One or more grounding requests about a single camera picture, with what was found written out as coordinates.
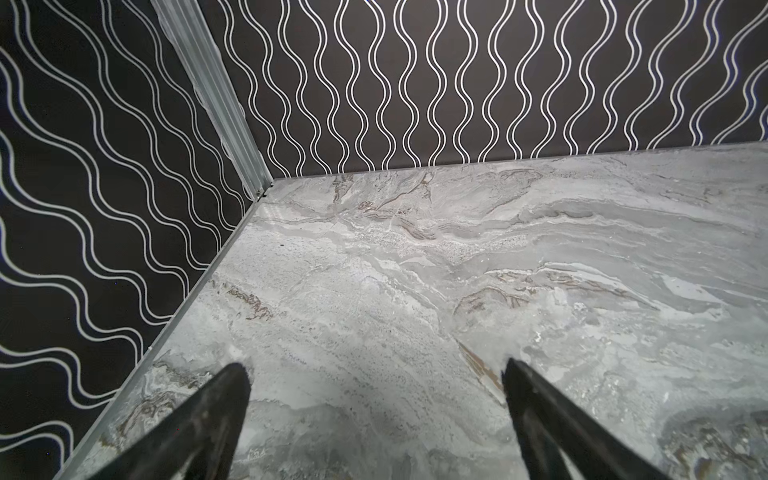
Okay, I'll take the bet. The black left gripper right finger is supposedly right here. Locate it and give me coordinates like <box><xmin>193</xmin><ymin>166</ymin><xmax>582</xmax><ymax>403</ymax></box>
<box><xmin>501</xmin><ymin>358</ymin><xmax>667</xmax><ymax>479</ymax></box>

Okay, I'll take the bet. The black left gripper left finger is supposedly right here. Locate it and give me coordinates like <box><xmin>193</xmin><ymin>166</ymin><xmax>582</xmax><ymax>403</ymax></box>
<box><xmin>92</xmin><ymin>363</ymin><xmax>251</xmax><ymax>479</ymax></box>

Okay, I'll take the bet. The aluminium corner frame post left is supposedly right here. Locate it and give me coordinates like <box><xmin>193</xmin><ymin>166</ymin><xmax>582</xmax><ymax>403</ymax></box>
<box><xmin>152</xmin><ymin>0</ymin><xmax>273</xmax><ymax>200</ymax></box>

